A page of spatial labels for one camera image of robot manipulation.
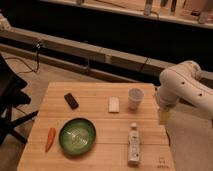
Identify white ceramic cup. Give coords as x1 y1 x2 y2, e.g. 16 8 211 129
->
128 88 144 110

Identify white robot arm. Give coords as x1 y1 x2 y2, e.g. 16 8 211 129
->
155 61 213 125

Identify green ceramic bowl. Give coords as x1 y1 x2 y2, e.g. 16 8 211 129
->
58 118 96 156

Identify white plastic bottle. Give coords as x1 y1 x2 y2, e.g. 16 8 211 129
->
128 122 140 166

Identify white rectangular block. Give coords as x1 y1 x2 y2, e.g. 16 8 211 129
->
108 97 119 113

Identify black rectangular device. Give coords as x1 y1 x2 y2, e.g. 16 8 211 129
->
64 93 79 109

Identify orange carrot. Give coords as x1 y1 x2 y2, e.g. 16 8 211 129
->
45 128 56 152

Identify black office chair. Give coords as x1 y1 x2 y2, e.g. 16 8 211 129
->
0 54 38 145

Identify black cable on floor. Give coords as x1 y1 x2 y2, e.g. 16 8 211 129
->
4 40 44 76

